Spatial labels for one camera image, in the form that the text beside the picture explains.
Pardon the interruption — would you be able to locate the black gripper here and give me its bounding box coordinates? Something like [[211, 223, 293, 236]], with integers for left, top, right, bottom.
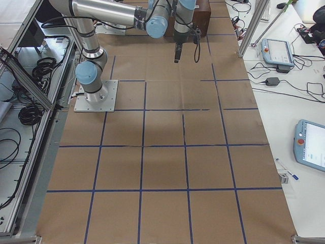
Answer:
[[173, 22, 201, 63]]

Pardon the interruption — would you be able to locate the blue white pen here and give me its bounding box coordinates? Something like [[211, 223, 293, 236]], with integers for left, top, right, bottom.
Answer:
[[275, 158, 299, 180]]

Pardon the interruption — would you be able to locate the dark wooden drawer cabinet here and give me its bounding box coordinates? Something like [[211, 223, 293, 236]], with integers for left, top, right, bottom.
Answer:
[[164, 0, 211, 38]]

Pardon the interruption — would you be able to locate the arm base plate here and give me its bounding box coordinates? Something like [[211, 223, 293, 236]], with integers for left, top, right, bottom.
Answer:
[[74, 80, 118, 112]]

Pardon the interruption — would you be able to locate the black power adapter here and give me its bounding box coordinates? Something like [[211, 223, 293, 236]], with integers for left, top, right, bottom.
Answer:
[[265, 77, 280, 86]]

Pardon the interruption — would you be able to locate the aluminium frame post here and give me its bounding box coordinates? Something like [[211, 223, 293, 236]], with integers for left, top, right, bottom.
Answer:
[[238, 0, 269, 58]]

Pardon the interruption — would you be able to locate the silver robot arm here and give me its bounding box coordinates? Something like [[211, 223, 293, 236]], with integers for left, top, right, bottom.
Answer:
[[50, 1, 201, 104]]

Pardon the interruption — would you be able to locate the blue teach pendant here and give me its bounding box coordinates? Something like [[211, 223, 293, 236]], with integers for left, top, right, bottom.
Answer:
[[294, 119, 324, 172], [261, 38, 294, 67]]

